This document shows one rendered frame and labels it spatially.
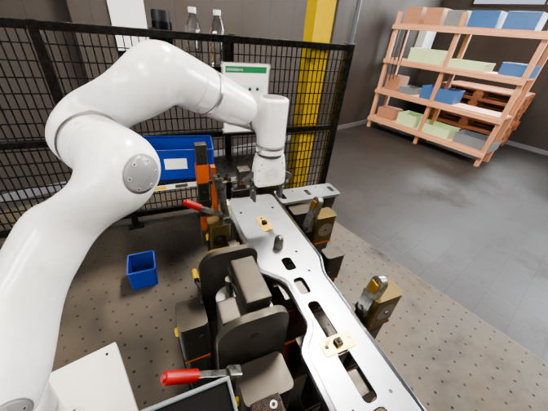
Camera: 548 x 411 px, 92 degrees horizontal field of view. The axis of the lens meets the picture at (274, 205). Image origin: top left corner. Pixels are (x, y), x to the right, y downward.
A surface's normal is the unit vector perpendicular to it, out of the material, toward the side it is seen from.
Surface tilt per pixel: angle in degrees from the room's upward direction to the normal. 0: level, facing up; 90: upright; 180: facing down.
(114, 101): 120
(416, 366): 0
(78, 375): 5
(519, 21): 90
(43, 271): 80
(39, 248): 67
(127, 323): 0
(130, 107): 127
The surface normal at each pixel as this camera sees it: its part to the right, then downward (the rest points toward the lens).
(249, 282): 0.08, -0.83
